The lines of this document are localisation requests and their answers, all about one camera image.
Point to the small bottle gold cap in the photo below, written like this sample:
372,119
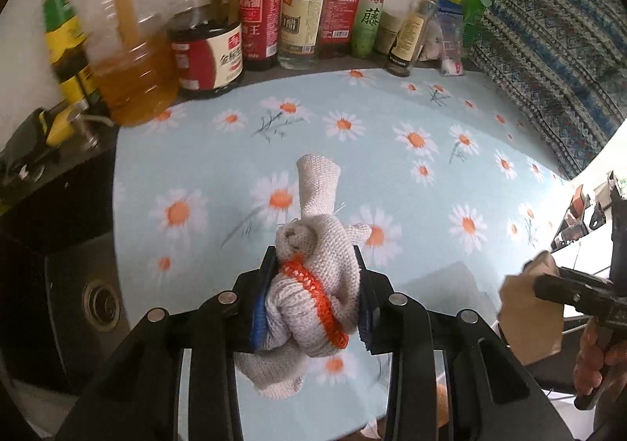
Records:
411,39

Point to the black sink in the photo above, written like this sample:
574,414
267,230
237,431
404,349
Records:
44,299

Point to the person's right hand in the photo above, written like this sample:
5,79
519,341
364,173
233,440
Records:
590,367

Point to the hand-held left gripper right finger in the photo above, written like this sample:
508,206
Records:
366,323

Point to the white knit glove orange cuff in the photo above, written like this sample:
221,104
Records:
318,264

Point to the green plastic bag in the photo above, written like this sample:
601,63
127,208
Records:
477,10

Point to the dark soy sauce jug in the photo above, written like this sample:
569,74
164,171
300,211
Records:
208,59

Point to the green yellow label bottle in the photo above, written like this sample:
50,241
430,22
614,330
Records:
63,39

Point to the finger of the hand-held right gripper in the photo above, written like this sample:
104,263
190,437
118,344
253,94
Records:
573,291

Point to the black kitchen gadget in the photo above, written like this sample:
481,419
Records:
22,152

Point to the daisy print blue tablecloth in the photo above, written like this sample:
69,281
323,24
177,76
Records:
392,176

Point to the white blue plastic bag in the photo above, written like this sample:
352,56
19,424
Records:
448,44

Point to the metal soap dispenser pump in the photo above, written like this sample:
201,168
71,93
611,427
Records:
83,127

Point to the brown paper bag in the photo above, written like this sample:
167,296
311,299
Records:
524,318

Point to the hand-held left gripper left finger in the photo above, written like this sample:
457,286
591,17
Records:
258,318

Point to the large clear oil jug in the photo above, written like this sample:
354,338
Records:
134,73

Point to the dark bottle red label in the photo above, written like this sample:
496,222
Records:
262,14

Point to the blue patterned cloth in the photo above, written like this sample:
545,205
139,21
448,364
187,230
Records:
553,39

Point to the clear vinegar bottle beige label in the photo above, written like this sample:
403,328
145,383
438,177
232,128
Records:
301,19

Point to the yellow sponge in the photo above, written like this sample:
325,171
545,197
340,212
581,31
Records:
61,125

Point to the small beige jar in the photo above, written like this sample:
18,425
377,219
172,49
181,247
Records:
391,32

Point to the metal sink drain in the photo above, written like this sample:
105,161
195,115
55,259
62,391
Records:
102,301

